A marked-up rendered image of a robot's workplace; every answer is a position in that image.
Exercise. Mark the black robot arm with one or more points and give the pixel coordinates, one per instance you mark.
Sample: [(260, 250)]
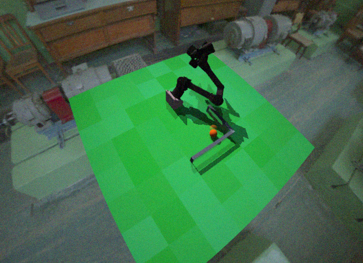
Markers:
[(183, 83)]

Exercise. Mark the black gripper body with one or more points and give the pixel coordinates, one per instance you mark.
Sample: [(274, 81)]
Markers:
[(193, 63)]

